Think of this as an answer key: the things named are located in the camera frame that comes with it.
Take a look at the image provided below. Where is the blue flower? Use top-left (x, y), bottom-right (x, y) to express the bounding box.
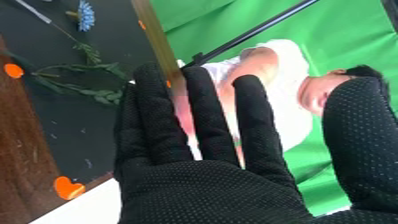
top-left (65, 0), bottom-right (98, 33)

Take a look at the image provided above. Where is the person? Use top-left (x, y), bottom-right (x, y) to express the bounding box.
top-left (173, 38), bottom-right (395, 168)

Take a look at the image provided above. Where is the black pole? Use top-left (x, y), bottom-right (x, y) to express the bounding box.
top-left (180, 0), bottom-right (322, 70)

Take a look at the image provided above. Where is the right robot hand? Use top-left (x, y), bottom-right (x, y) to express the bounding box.
top-left (111, 61), bottom-right (398, 224)

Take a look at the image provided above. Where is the dark mat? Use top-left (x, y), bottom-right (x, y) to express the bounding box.
top-left (0, 0), bottom-right (175, 188)

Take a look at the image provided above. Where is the white sheet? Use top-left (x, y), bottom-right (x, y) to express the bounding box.
top-left (27, 177), bottom-right (125, 224)

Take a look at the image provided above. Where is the green sprig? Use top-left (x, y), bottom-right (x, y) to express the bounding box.
top-left (13, 0), bottom-right (106, 66)
top-left (31, 62), bottom-right (130, 107)

